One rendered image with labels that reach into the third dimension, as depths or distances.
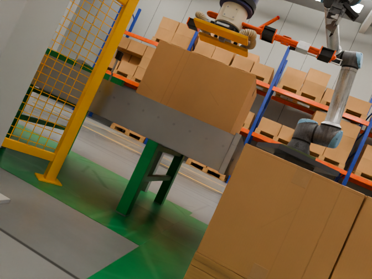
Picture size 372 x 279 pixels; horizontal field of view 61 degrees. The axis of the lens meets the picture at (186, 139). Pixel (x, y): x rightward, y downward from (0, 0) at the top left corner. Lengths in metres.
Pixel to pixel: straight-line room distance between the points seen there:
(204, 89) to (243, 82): 0.21
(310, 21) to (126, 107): 10.23
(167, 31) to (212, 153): 9.02
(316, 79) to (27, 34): 8.79
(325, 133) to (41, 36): 2.05
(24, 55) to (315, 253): 1.11
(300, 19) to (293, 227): 10.70
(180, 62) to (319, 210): 1.13
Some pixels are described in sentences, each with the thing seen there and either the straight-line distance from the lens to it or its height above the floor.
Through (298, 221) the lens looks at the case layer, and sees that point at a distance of 1.09.
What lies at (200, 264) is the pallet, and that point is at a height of 0.12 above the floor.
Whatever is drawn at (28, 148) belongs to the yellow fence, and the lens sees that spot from 1.68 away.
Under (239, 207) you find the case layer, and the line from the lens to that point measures 1.08.
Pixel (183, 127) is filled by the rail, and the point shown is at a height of 0.53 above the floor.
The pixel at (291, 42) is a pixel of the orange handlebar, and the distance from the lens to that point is 2.03.
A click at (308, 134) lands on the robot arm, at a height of 0.93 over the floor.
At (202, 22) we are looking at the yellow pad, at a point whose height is 1.14.
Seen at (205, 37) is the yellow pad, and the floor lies 1.14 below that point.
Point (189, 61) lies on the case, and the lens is 1.83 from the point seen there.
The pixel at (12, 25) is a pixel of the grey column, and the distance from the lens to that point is 1.12.
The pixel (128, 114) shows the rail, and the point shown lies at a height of 0.48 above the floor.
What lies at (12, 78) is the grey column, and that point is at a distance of 1.17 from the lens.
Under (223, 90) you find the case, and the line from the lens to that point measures 1.75.
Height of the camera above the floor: 0.45
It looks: 1 degrees up
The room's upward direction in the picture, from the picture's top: 25 degrees clockwise
